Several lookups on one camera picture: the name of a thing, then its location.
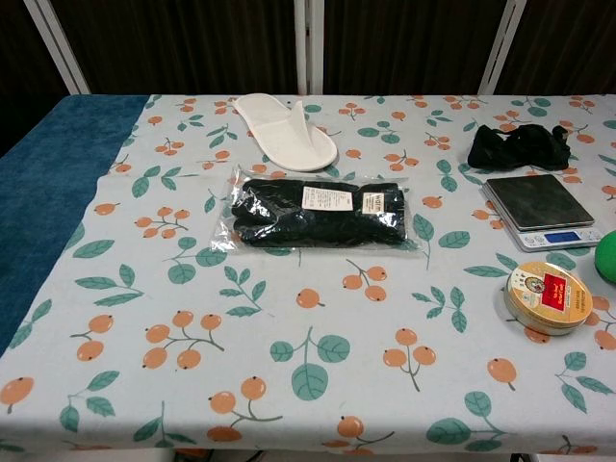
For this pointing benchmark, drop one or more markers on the white disposable slipper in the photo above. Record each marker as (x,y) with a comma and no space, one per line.
(289,130)

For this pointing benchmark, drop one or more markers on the round gold tin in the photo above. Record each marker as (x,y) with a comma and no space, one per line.
(548,298)

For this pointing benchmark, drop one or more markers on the white partition frame post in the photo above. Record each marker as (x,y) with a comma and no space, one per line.
(309,45)
(58,45)
(501,45)

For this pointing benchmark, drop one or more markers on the blue plush cloth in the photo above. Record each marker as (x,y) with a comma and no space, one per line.
(43,159)

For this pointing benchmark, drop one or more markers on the floral fruit print tablecloth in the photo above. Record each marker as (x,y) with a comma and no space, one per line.
(308,337)

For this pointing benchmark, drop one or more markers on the silver digital scale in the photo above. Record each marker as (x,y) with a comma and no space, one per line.
(541,202)

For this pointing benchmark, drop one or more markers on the green round object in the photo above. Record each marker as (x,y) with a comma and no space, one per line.
(606,260)

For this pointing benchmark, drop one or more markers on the bagged black socks pack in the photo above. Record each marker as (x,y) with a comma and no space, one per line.
(313,212)

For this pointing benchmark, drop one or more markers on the crumpled black fabric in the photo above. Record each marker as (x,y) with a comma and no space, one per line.
(517,144)

